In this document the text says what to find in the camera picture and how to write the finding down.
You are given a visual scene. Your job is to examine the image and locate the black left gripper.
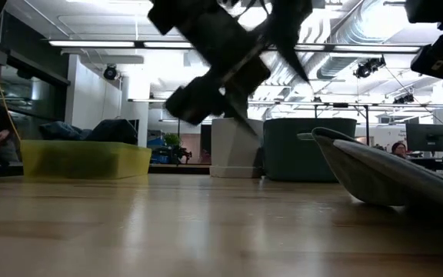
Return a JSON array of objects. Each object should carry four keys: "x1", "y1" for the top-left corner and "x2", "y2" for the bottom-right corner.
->
[{"x1": 147, "y1": 0, "x2": 314, "y2": 137}]

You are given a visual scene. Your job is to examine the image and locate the grey baseball cap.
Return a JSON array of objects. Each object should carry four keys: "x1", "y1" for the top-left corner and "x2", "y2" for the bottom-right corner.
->
[{"x1": 297, "y1": 126, "x2": 443, "y2": 216}]

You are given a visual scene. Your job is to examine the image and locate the yellow plastic bin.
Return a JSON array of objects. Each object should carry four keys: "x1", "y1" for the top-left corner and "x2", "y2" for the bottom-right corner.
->
[{"x1": 20, "y1": 138, "x2": 152, "y2": 180}]

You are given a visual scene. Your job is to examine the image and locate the white hexagonal plant pot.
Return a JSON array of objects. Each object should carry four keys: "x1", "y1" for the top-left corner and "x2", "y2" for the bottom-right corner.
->
[{"x1": 209, "y1": 117, "x2": 265, "y2": 179}]

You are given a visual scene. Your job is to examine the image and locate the green potted plant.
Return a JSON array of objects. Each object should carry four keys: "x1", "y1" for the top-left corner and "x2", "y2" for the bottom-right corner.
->
[{"x1": 162, "y1": 132, "x2": 183, "y2": 149}]

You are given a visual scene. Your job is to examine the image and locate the black metal rack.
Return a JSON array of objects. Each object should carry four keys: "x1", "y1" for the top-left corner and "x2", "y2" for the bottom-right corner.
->
[{"x1": 312, "y1": 102, "x2": 371, "y2": 146}]

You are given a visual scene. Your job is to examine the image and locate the silver ventilation duct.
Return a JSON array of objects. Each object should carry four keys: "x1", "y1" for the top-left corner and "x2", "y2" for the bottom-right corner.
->
[{"x1": 261, "y1": 0, "x2": 384, "y2": 84}]

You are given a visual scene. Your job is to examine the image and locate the teal plastic bin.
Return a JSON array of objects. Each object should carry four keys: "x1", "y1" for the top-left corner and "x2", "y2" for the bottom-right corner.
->
[{"x1": 262, "y1": 117, "x2": 358, "y2": 183}]

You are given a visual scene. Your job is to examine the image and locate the yellow cable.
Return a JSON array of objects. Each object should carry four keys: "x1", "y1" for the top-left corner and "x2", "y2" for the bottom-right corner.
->
[{"x1": 0, "y1": 38, "x2": 22, "y2": 142}]

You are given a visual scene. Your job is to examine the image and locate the dark blue hat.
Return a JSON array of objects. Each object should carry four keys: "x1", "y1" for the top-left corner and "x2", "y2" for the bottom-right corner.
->
[{"x1": 85, "y1": 118, "x2": 138, "y2": 146}]

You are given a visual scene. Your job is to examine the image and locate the ceiling strip light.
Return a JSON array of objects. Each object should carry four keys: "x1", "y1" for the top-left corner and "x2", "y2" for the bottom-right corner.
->
[
  {"x1": 142, "y1": 40, "x2": 195, "y2": 50},
  {"x1": 293, "y1": 43, "x2": 422, "y2": 54},
  {"x1": 47, "y1": 39, "x2": 137, "y2": 49}
]

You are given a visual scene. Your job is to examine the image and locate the black monitor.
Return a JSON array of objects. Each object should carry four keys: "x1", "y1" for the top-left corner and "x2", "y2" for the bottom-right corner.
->
[{"x1": 405, "y1": 122, "x2": 443, "y2": 153}]

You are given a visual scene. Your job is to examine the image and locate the black ceiling spotlight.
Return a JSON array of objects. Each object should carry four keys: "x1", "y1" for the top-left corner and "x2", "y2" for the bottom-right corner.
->
[
  {"x1": 102, "y1": 63, "x2": 120, "y2": 82},
  {"x1": 392, "y1": 92, "x2": 416, "y2": 105},
  {"x1": 352, "y1": 55, "x2": 388, "y2": 80}
]

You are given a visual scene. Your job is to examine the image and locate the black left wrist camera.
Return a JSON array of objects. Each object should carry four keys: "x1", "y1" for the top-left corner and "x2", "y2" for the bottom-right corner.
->
[{"x1": 165, "y1": 75, "x2": 228, "y2": 127}]

